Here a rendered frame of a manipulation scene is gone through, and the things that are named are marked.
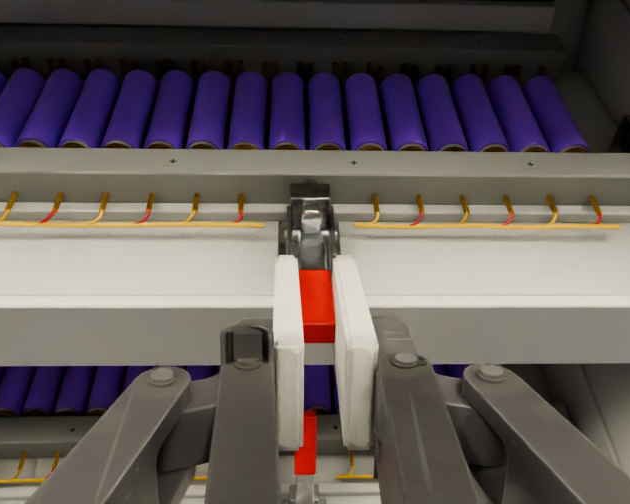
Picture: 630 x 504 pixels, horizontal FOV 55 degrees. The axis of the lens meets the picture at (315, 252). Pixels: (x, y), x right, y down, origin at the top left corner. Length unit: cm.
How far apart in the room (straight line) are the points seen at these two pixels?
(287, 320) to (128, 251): 14
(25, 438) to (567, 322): 32
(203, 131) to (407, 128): 10
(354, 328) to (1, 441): 31
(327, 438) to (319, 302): 21
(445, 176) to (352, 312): 13
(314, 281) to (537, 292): 11
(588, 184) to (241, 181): 16
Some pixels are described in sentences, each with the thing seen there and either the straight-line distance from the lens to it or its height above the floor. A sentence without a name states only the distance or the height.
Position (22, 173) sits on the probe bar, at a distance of 30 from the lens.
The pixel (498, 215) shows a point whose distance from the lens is 30.
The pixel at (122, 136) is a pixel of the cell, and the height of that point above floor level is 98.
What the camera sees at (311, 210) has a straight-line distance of 24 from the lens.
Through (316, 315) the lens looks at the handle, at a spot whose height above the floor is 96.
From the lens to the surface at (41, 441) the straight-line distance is 42.
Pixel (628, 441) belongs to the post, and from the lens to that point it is 39.
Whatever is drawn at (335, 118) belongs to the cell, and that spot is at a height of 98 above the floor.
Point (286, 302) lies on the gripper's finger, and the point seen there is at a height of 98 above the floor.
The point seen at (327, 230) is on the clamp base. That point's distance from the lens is 25.
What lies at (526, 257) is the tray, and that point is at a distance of 29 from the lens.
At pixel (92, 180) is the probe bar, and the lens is 29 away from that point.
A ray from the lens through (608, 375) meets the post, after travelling 41.
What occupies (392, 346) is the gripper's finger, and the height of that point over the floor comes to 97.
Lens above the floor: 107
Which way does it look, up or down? 29 degrees down
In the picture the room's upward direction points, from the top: 1 degrees clockwise
